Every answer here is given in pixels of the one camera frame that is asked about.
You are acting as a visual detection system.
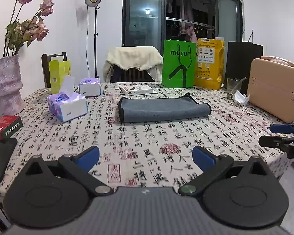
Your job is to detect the dried pink roses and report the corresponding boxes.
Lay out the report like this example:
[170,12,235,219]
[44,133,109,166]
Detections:
[2,0,55,57]

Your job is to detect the far purple tissue pack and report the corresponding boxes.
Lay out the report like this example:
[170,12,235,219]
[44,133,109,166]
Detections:
[78,78,101,97]

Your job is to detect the clear drinking glass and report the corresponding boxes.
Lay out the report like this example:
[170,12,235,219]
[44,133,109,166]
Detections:
[226,77,246,100]

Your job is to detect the studio lamp on stand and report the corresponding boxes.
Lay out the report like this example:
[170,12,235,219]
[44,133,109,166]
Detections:
[85,0,102,78]

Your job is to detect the yellow paper bag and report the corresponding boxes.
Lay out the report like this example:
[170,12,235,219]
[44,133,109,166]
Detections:
[194,38,225,90]

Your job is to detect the black paper bag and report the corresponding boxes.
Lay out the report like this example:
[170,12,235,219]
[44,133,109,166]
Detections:
[224,41,263,93]

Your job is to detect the calligraphy print tablecloth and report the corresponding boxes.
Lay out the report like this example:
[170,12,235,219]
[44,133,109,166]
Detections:
[0,83,292,214]

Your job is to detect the yellow-green open carton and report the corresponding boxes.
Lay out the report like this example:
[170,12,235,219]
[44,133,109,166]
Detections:
[49,56,71,94]

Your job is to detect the beige hard case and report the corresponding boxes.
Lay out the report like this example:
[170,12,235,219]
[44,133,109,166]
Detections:
[247,57,294,123]

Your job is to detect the pink glitter vase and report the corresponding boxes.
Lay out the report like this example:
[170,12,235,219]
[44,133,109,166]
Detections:
[0,54,24,116]

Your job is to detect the cream garment on chair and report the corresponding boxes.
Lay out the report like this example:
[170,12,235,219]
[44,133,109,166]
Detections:
[103,46,163,83]

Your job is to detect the red and green box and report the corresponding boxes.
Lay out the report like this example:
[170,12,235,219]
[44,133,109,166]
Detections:
[0,115,23,140]

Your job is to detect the green mucun paper bag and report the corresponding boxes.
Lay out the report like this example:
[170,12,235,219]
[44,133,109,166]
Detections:
[161,40,196,88]

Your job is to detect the dark wooden chair left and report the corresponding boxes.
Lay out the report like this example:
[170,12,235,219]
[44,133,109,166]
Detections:
[41,52,67,88]

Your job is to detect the near purple tissue pack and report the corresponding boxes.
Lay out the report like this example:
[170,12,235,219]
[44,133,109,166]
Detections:
[46,75,89,123]

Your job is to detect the grey folded towel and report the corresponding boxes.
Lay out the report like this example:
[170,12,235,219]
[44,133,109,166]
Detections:
[118,93,211,123]

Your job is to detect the white flat box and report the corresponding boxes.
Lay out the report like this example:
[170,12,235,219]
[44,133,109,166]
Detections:
[122,85,154,96]

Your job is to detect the purple tissue pack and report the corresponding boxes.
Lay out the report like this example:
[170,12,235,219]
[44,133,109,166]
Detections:
[78,78,101,97]
[46,75,89,123]

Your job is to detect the chair with cream garment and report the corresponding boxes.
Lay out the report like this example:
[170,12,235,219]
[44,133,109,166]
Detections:
[106,64,162,83]

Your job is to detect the crumpled white paper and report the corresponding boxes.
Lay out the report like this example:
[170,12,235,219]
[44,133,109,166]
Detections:
[233,91,250,105]

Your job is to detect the black smartphone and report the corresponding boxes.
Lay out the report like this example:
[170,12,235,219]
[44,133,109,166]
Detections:
[0,138,17,181]

